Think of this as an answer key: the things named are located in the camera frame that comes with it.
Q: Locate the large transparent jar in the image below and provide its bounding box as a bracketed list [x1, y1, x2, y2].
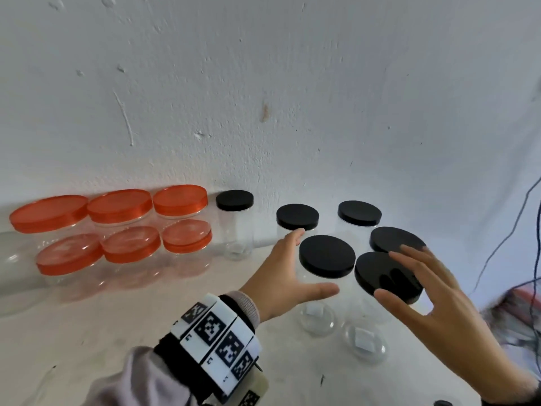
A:
[295, 272, 345, 338]

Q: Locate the thin black cable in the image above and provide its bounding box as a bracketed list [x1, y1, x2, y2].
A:
[471, 176, 541, 294]

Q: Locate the short transparent jar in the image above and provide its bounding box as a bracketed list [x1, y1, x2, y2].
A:
[167, 247, 212, 279]
[105, 253, 166, 289]

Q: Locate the person's left hand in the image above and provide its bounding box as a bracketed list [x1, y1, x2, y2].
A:
[240, 228, 340, 323]

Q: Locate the small black lid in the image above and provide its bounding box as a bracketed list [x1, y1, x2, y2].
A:
[370, 226, 427, 255]
[216, 189, 255, 213]
[338, 200, 383, 227]
[276, 203, 320, 232]

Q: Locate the wide transparent jar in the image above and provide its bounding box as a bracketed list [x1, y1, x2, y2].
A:
[91, 215, 155, 236]
[42, 262, 109, 304]
[25, 222, 92, 250]
[154, 211, 208, 228]

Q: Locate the colourful crumpled cloth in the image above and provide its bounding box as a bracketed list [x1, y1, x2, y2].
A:
[481, 285, 541, 370]

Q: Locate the black hanging cable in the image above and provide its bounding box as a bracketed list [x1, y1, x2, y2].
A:
[530, 202, 541, 375]

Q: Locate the person's right hand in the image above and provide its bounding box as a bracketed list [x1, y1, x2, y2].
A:
[374, 245, 538, 403]

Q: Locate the person's left forearm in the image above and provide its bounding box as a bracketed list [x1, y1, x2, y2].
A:
[82, 346, 199, 406]

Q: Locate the large orange lid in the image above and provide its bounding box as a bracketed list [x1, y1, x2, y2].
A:
[87, 189, 153, 225]
[9, 195, 90, 235]
[36, 233, 104, 277]

